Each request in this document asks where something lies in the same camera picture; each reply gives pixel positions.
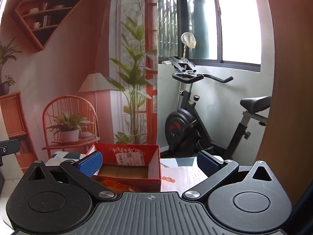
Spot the black exercise bike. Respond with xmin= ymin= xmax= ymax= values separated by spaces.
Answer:
xmin=160 ymin=56 xmax=273 ymax=158

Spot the white cloth on stick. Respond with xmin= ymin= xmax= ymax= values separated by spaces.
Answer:
xmin=181 ymin=32 xmax=197 ymax=59

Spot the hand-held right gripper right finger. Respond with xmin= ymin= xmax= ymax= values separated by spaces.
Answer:
xmin=182 ymin=150 xmax=284 ymax=200

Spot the red strawberry cardboard box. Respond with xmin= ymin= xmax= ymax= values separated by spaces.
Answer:
xmin=86 ymin=143 xmax=162 ymax=194

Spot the brown wooden board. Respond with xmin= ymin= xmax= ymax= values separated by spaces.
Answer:
xmin=254 ymin=0 xmax=313 ymax=206

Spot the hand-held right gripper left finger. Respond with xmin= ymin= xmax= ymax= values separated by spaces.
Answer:
xmin=23 ymin=150 xmax=118 ymax=200

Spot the window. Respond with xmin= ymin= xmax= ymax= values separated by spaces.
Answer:
xmin=137 ymin=0 xmax=263 ymax=72

